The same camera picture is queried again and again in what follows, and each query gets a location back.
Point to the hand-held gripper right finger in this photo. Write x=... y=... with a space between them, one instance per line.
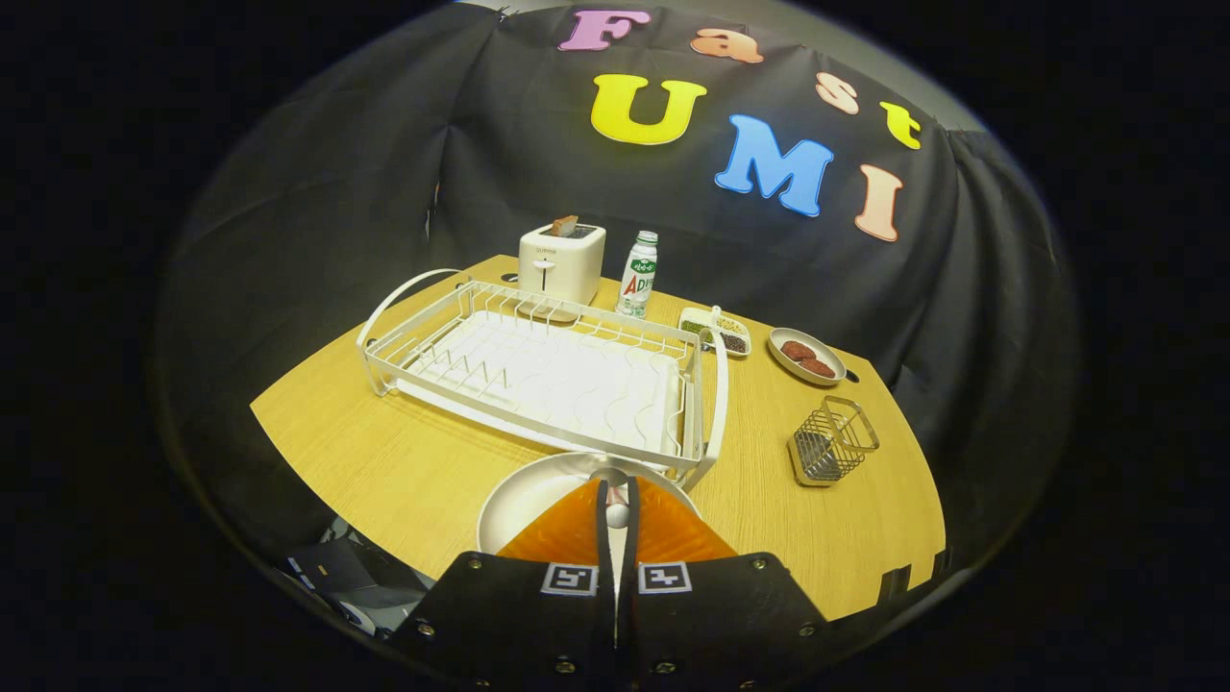
x=632 y=543

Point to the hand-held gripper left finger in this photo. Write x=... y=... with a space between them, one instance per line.
x=602 y=543

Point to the white round plate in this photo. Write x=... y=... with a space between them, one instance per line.
x=528 y=500

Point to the white divided dish with beans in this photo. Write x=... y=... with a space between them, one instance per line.
x=735 y=341

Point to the beige plate with meat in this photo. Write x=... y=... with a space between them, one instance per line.
x=828 y=354

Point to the red meat patty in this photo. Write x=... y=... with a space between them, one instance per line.
x=819 y=368
x=798 y=350

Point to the white bottle with green label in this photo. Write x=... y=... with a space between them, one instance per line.
x=636 y=279

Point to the white toaster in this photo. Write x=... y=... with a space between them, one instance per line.
x=567 y=264

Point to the brown bread slice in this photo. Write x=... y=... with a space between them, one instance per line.
x=564 y=227

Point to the black backdrop cloth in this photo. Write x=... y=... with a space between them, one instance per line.
x=336 y=192

